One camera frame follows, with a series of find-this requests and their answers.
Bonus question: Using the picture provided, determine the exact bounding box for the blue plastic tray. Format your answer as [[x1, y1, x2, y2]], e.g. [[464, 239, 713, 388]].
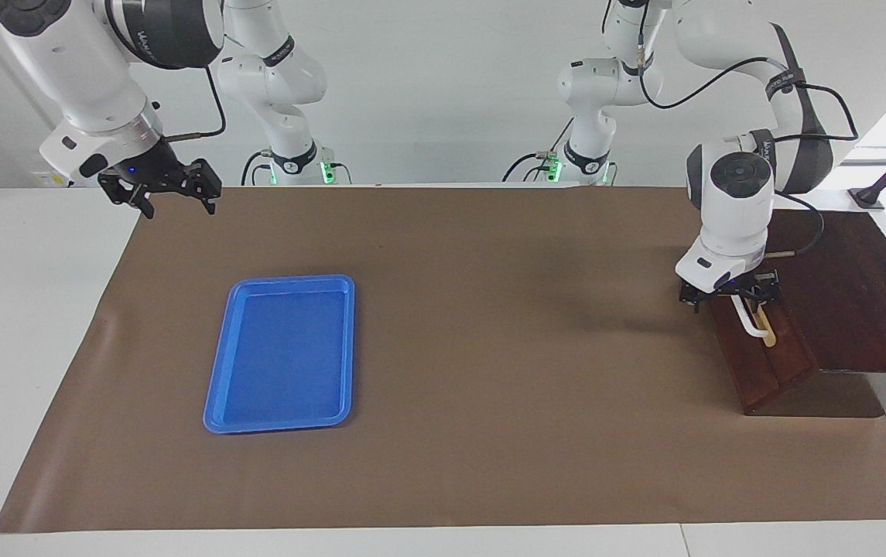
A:
[[203, 274, 356, 434]]

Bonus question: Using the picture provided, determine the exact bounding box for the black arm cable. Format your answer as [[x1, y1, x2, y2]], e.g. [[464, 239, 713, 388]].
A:
[[638, 0, 860, 260], [160, 66, 227, 144]]

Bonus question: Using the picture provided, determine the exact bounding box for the black base cable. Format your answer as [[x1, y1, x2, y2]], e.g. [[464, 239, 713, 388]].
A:
[[241, 150, 275, 186], [502, 116, 572, 184]]

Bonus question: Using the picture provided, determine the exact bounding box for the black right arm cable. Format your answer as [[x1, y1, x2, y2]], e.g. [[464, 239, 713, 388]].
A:
[[160, 66, 227, 144]]

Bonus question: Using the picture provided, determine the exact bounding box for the wooden drawer with white handle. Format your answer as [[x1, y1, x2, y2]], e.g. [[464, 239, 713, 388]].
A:
[[708, 292, 820, 416]]

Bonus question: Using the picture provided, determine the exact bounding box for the black right base cable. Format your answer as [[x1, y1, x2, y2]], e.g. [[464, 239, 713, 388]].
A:
[[241, 150, 275, 186]]

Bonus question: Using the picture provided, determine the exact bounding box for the black left base cable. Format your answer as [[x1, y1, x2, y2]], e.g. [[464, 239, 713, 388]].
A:
[[502, 116, 572, 184]]

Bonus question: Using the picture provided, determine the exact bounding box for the brown paper table mat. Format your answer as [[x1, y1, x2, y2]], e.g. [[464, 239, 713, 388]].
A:
[[0, 186, 886, 535]]

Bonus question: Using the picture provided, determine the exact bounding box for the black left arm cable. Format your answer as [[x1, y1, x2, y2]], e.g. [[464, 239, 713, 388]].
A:
[[638, 0, 860, 260]]

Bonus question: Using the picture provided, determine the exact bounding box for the dark wooden cabinet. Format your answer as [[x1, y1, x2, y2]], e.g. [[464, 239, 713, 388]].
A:
[[710, 209, 886, 419]]

